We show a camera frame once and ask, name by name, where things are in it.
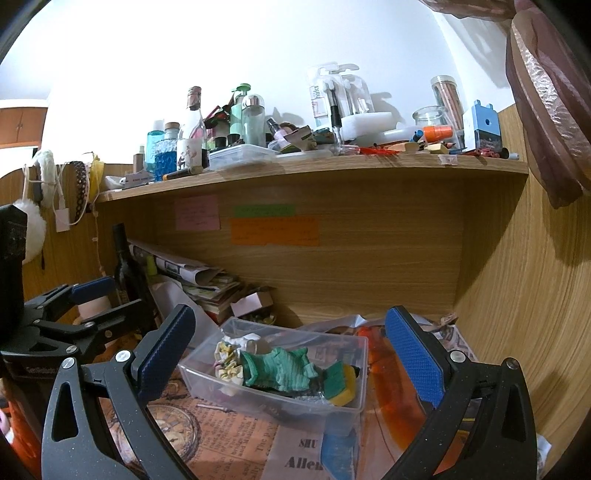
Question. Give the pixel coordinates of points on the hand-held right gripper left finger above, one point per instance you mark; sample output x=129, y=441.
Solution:
x=164, y=344

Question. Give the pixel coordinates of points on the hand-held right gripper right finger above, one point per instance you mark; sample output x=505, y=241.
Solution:
x=415, y=360

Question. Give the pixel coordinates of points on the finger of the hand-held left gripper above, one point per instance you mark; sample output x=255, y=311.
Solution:
x=92, y=287
x=115, y=316

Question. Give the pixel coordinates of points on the clear plastic box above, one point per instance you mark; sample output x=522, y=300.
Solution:
x=207, y=374

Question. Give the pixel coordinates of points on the floral scrunchie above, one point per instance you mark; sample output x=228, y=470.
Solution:
x=228, y=362

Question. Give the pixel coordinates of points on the yellow sponge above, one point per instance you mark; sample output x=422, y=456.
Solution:
x=346, y=392

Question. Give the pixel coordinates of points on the green knit sock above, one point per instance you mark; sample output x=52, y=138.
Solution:
x=277, y=369

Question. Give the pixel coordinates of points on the pale pink roll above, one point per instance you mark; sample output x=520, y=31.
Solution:
x=94, y=307

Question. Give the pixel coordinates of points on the dark wine bottle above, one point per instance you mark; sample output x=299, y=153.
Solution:
x=127, y=272

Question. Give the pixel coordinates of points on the white fluffy earmuffs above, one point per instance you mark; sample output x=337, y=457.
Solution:
x=30, y=230

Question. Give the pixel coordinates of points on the orange plastic bag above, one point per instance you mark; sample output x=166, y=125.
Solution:
x=392, y=406

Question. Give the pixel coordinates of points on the stack of newspapers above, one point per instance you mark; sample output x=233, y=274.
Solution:
x=203, y=286

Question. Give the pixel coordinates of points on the white tag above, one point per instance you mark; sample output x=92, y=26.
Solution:
x=62, y=219

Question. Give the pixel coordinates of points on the small cardboard box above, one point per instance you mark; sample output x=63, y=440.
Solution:
x=251, y=302

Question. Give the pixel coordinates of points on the studded headband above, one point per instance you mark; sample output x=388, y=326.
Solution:
x=81, y=184

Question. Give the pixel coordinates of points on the yellow cloth band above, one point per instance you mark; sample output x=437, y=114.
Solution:
x=94, y=175

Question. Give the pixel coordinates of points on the white toy plane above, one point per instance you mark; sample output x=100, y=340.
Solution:
x=136, y=179

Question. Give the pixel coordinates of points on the blue cloth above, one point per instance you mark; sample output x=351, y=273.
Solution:
x=339, y=454

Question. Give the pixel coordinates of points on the pink sticky note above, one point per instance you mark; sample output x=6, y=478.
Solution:
x=197, y=212

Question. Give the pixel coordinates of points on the brown marker pen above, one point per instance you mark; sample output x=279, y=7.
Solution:
x=182, y=173

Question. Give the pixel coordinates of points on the blue liquid glass bottle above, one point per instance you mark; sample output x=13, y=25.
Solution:
x=166, y=161

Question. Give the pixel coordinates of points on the wooden cabinet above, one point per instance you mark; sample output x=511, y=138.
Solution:
x=23, y=122

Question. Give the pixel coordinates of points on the light blue bottle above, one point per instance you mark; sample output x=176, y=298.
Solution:
x=154, y=145

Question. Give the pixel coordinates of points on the orange sticky note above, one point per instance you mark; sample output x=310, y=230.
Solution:
x=274, y=231

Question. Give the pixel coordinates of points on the white printed mug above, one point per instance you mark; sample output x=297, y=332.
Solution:
x=189, y=154

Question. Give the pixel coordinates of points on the green sticky note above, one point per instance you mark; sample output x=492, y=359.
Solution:
x=264, y=210

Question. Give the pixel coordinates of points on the clear bottle with foil neck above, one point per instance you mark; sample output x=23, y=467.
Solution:
x=194, y=120

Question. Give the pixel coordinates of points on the clear lidded container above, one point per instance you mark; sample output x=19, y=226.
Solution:
x=244, y=157

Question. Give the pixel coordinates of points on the wooden shelf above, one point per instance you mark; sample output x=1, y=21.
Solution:
x=323, y=168

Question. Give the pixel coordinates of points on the green pump bottle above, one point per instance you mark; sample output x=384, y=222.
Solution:
x=238, y=115

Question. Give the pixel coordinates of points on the orange cap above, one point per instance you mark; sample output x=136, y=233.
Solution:
x=437, y=134

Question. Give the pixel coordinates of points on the glass bottle with silver cap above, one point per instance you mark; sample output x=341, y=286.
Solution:
x=254, y=124

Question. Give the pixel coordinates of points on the pink nail polish bottle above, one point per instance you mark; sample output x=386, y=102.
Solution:
x=277, y=136

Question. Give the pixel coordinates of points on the white foam block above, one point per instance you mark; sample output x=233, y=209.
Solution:
x=369, y=124

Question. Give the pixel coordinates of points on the glass jar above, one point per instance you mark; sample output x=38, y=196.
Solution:
x=427, y=117

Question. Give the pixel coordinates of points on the blue pencil sharpener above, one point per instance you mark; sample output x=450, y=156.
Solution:
x=484, y=127

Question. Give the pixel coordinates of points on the tall jar of pencils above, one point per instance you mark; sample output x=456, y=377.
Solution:
x=448, y=101

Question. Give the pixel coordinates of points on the clear blister pack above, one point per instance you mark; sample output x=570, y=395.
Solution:
x=334, y=97

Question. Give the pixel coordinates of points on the pink curtain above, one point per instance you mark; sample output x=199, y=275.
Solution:
x=545, y=115

